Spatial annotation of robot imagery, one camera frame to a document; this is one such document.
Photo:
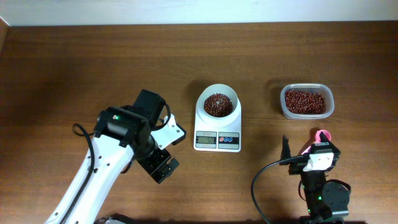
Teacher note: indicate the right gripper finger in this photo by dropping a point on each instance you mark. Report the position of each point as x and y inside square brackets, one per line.
[285, 153]
[323, 136]

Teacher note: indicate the clear plastic bean container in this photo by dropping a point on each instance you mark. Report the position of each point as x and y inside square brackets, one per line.
[311, 87]

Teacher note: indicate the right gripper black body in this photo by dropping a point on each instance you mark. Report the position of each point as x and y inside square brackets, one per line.
[296, 168]

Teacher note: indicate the white round bowl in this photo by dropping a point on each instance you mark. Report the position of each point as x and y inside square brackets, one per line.
[217, 88]

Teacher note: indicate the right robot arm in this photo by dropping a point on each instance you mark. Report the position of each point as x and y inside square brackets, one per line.
[327, 200]

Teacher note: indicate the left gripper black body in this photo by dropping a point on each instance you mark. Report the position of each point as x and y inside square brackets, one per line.
[152, 158]

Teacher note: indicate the white digital kitchen scale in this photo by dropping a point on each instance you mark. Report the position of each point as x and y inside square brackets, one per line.
[218, 135]

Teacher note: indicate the beans in white bowl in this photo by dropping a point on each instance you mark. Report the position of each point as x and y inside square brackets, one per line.
[218, 105]

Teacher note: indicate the pink measuring scoop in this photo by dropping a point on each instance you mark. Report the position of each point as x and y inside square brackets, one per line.
[316, 139]

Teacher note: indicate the red adzuki beans pile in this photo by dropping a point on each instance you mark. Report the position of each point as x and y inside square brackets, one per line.
[305, 102]

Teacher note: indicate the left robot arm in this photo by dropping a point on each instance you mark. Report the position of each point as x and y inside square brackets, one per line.
[132, 133]

